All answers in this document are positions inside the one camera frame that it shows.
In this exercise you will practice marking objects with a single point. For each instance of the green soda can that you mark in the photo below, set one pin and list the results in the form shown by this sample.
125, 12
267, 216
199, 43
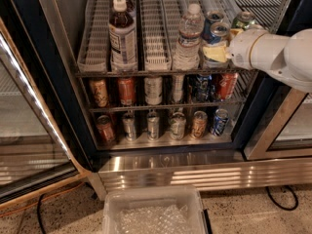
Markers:
256, 26
243, 20

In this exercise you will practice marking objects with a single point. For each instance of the tan can bottom shelf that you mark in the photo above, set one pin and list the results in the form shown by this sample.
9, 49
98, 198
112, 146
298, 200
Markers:
199, 124

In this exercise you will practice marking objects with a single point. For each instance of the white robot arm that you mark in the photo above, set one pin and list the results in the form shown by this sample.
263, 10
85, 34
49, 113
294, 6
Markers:
286, 59

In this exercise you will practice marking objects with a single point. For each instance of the red can bottom shelf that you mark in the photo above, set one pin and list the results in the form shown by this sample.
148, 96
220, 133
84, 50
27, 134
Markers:
105, 128

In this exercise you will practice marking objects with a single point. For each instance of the stainless steel fridge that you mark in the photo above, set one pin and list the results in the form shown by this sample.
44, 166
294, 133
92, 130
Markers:
48, 34

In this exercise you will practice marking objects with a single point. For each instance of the white can bottom shelf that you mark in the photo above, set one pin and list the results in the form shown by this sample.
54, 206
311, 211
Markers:
177, 126

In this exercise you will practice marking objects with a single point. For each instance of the rear green soda can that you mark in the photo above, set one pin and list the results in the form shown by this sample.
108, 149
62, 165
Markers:
243, 20

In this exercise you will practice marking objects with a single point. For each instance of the silver can bottom shelf left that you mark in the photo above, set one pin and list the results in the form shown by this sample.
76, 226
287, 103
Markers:
129, 123

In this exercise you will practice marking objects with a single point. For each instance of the red bull can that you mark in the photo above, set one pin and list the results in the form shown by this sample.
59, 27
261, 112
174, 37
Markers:
210, 18
218, 37

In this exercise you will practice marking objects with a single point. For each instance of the blue can bottom shelf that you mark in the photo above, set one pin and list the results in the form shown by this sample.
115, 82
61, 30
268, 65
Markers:
221, 118

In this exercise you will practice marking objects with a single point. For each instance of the blue can middle shelf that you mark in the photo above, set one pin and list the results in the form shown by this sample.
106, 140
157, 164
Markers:
201, 87

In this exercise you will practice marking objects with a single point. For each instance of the front green soda can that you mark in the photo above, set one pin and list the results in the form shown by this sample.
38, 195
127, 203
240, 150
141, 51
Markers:
256, 26

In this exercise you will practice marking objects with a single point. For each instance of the silver can bottom shelf centre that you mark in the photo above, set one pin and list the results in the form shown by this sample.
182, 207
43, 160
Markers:
153, 130

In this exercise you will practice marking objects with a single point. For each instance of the blue can shelf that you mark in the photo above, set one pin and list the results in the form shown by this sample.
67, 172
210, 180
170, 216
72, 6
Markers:
221, 118
201, 87

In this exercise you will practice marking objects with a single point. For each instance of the tan can shelf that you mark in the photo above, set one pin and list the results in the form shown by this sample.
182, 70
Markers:
199, 124
99, 91

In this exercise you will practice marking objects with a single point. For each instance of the top wire shelf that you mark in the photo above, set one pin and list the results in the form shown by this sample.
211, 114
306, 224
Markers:
157, 22

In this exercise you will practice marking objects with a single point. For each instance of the clear plastic bin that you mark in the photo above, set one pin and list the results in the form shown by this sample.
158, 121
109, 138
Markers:
163, 196

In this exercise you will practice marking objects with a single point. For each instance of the tan can middle shelf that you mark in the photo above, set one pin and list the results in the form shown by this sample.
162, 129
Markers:
99, 91

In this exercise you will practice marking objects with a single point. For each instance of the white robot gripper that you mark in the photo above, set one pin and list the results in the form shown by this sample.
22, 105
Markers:
241, 49

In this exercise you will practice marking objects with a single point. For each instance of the middle wire shelf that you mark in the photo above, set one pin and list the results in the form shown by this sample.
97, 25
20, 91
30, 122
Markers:
242, 89

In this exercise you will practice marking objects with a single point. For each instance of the front dark tea bottle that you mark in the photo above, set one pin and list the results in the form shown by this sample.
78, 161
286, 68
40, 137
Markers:
123, 40

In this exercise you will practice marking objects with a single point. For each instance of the clear water bottle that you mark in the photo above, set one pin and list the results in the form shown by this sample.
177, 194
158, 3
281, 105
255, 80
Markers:
188, 42

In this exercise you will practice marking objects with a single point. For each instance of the red can middle shelf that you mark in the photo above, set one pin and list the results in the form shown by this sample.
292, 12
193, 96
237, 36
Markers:
225, 85

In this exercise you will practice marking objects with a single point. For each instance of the wire shelf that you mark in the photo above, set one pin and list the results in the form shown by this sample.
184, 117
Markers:
242, 89
157, 22

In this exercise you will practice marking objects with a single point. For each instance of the closed right fridge door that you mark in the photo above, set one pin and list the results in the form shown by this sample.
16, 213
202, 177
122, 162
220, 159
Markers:
285, 129

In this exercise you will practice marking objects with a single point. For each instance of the red can shelf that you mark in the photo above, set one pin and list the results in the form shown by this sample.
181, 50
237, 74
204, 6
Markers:
105, 128
225, 85

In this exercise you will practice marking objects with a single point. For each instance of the orange can middle shelf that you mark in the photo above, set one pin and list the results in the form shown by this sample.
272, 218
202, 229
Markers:
126, 88

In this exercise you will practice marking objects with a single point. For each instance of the open glass fridge door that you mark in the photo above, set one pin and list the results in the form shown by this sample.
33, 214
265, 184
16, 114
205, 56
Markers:
34, 155

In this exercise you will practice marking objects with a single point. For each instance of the slim white can middle shelf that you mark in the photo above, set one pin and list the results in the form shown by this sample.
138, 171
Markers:
177, 87

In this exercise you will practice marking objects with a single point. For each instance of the silver can shelf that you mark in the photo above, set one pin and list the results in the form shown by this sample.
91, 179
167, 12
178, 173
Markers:
129, 123
153, 130

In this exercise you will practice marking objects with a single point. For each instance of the bubble wrap sheet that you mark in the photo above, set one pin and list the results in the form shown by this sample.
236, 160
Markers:
154, 220

